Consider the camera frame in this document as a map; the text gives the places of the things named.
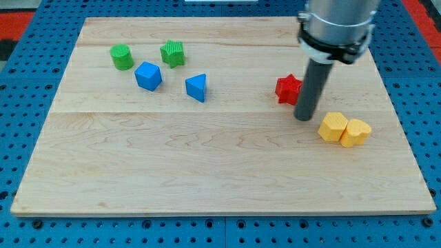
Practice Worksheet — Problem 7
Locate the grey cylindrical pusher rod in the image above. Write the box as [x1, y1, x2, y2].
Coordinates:
[294, 59, 333, 121]

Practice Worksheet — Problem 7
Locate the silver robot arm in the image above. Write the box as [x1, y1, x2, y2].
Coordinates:
[294, 0, 380, 121]

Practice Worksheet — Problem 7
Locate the blue triangle block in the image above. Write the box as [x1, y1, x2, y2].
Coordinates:
[185, 74, 206, 103]

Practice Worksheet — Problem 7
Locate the blue cube block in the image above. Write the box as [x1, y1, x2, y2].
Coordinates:
[134, 61, 162, 92]

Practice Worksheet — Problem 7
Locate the red star block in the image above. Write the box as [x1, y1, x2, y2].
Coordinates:
[275, 74, 302, 105]

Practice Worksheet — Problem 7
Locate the yellow hexagon block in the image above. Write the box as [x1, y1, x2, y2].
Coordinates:
[318, 112, 349, 142]

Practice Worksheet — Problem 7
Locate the yellow heart block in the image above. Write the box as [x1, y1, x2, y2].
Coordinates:
[340, 118, 372, 148]

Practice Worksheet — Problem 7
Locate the green star block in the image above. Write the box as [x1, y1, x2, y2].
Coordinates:
[160, 40, 185, 68]

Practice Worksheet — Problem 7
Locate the wooden board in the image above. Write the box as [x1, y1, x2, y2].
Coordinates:
[11, 17, 436, 217]

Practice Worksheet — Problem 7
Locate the green cylinder block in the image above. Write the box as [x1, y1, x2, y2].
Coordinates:
[110, 44, 134, 70]

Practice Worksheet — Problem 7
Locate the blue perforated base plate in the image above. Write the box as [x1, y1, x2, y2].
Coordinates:
[1, 0, 440, 247]

